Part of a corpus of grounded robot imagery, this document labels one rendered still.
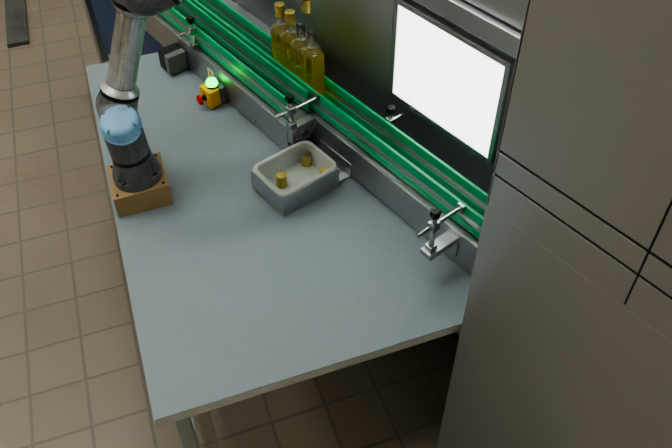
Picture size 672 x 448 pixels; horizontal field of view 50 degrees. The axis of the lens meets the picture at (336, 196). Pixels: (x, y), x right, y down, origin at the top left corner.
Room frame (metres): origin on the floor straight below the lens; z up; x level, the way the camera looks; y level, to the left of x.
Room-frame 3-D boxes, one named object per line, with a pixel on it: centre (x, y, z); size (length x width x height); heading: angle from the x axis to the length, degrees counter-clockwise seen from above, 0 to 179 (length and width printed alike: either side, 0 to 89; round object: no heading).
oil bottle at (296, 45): (1.99, 0.11, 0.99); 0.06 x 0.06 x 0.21; 39
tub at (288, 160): (1.65, 0.13, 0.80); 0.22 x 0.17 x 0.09; 129
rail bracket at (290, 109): (1.80, 0.12, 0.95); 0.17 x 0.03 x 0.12; 129
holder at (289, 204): (1.67, 0.11, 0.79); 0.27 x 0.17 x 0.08; 129
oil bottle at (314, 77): (1.94, 0.07, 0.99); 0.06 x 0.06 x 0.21; 40
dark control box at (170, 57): (2.32, 0.62, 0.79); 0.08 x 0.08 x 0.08; 39
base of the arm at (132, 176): (1.62, 0.62, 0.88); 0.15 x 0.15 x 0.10
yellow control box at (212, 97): (2.10, 0.44, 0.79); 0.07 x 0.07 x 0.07; 39
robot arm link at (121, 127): (1.63, 0.63, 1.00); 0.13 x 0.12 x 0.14; 21
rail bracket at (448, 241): (1.30, -0.28, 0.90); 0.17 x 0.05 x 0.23; 129
